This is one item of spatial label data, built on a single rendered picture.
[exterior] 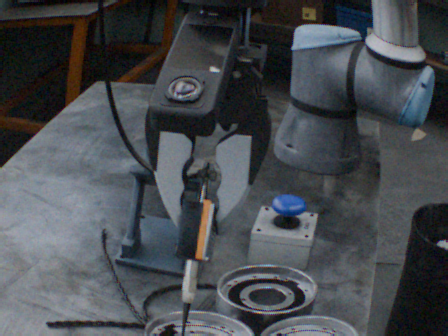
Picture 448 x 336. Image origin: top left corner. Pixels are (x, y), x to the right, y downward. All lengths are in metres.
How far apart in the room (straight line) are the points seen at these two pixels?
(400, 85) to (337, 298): 0.38
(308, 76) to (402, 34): 0.21
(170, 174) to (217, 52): 0.12
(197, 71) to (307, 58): 0.59
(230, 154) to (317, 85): 0.53
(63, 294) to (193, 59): 0.34
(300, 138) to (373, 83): 0.17
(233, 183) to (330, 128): 0.53
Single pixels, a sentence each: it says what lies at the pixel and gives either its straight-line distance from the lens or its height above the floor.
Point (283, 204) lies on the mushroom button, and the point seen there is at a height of 0.87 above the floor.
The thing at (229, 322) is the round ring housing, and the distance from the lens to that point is 0.68.
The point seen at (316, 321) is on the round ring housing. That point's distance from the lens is 0.69.
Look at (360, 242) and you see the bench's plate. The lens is 0.93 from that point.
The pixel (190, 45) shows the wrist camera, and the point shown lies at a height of 1.10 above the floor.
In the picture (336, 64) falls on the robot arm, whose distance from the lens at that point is 1.07.
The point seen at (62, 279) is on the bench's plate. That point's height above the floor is 0.80.
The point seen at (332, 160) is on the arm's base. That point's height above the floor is 0.82.
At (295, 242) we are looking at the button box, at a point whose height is 0.84.
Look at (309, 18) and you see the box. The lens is 4.11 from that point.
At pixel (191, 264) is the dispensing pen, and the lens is 0.61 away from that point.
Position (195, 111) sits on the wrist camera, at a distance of 0.49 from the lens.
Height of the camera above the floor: 1.23
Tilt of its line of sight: 23 degrees down
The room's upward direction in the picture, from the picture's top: 5 degrees clockwise
